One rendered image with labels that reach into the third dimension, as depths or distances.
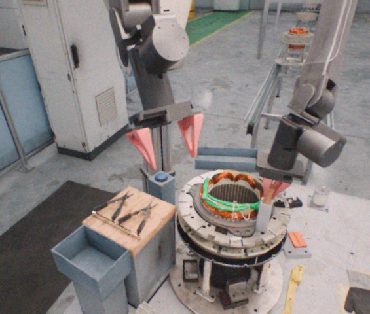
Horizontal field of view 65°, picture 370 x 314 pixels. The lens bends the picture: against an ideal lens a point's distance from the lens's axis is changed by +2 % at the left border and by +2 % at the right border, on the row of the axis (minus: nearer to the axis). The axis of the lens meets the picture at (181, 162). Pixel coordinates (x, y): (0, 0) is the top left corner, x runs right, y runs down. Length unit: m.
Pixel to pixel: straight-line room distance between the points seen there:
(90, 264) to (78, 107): 2.21
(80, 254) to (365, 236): 1.06
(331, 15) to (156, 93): 0.38
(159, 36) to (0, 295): 1.99
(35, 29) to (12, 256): 1.82
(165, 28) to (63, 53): 2.39
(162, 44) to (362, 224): 1.19
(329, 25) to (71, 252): 0.81
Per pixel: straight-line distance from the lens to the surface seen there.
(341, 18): 0.68
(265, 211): 0.75
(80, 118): 2.97
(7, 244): 2.51
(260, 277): 1.01
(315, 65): 0.64
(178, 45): 0.44
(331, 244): 1.29
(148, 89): 0.49
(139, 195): 0.93
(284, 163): 0.65
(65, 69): 2.85
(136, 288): 0.91
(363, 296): 1.16
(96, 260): 0.88
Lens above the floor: 1.65
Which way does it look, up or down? 33 degrees down
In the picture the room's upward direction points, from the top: straight up
